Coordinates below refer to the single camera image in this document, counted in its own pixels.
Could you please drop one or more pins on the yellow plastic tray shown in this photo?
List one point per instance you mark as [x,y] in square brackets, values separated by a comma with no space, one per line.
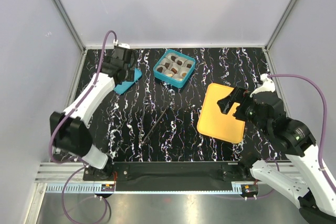
[213,123]

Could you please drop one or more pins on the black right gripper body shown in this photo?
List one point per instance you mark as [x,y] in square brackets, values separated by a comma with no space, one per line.
[247,113]

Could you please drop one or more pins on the teal box lid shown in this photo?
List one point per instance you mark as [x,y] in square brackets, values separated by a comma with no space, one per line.
[126,85]

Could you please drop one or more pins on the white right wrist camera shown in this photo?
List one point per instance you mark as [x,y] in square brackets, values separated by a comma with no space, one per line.
[267,85]

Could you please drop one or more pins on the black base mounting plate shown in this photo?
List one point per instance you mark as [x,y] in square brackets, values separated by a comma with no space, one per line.
[171,176]

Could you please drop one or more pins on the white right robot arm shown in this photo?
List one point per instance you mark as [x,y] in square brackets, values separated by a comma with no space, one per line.
[314,197]

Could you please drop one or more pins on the metal tongs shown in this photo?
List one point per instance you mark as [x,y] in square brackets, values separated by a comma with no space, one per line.
[144,141]

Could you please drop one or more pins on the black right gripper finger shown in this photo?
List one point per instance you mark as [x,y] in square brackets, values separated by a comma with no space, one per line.
[236,96]
[226,107]

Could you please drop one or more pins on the teal chocolate box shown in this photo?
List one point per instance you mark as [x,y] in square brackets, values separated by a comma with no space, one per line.
[177,80]

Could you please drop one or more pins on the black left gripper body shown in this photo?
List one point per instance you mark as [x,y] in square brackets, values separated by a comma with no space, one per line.
[129,76]

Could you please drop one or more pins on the aluminium slotted rail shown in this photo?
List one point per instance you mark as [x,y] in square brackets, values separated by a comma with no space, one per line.
[68,178]

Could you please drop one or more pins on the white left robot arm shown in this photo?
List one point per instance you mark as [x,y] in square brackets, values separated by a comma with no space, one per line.
[69,129]

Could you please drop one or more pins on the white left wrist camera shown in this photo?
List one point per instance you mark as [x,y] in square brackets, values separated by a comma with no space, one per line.
[116,43]

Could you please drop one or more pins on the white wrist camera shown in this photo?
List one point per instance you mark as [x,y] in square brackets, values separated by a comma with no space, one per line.
[116,43]
[267,85]

